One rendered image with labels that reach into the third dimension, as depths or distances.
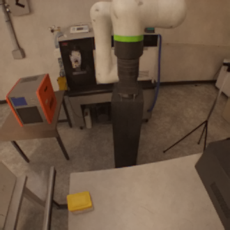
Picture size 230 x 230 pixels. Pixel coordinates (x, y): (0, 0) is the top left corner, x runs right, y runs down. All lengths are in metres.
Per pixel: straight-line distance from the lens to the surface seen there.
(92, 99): 2.08
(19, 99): 1.61
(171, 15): 0.48
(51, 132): 1.68
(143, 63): 2.02
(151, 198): 0.95
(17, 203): 1.11
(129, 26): 0.44
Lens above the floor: 1.79
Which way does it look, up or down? 41 degrees down
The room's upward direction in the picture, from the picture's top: 2 degrees counter-clockwise
